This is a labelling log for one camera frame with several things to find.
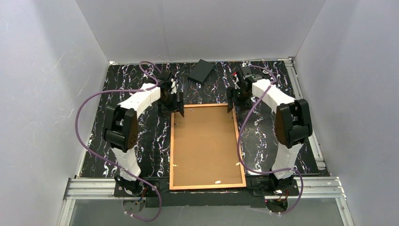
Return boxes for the brown cardboard backing board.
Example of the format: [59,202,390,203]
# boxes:
[172,106,244,187]

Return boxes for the orange picture frame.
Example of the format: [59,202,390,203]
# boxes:
[168,103,247,191]

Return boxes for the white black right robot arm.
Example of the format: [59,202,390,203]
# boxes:
[227,65,313,194]

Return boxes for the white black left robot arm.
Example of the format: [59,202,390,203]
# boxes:
[103,71,184,196]

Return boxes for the black square block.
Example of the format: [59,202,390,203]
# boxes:
[188,59,215,84]

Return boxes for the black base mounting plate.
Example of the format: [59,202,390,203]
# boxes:
[114,175,300,208]

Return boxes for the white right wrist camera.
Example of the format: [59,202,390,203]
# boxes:
[233,71,241,89]

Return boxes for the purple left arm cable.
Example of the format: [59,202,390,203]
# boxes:
[75,61,163,223]

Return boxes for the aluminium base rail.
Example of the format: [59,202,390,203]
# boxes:
[59,177,354,226]

